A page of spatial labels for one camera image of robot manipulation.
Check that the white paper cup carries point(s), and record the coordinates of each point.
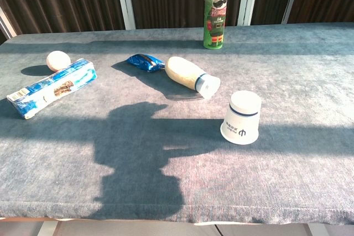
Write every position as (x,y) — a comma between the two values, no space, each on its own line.
(243,120)

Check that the white bottle with clear cap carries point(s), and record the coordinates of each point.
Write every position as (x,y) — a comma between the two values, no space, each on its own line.
(184,73)

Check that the blue Oreo snack packet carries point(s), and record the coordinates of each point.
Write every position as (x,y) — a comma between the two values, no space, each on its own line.
(145,62)

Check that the blue-grey tablecloth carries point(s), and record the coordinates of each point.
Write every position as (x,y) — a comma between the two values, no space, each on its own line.
(177,164)

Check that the green Pringles can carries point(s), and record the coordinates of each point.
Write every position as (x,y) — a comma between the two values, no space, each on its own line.
(217,15)

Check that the blue and white biscuit box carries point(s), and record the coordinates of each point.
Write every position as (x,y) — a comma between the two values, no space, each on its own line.
(52,88)

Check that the white ball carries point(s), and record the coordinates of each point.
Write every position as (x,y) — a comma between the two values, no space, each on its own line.
(58,60)

